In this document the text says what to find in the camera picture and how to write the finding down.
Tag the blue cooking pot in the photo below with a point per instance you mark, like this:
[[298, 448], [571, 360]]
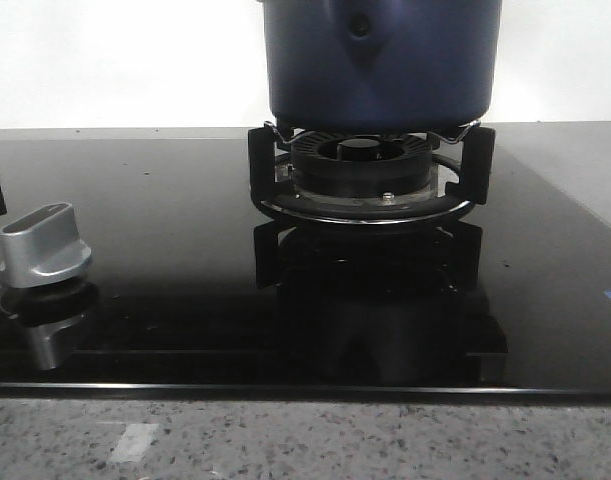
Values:
[[380, 66]]

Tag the right black pot support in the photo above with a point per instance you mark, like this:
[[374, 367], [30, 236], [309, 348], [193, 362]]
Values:
[[459, 181]]

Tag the silver right stove knob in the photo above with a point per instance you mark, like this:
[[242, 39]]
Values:
[[43, 247]]

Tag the right gas burner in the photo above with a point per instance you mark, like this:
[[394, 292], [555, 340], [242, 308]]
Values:
[[360, 166]]

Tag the black glass stove top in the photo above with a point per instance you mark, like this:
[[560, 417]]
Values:
[[192, 292]]

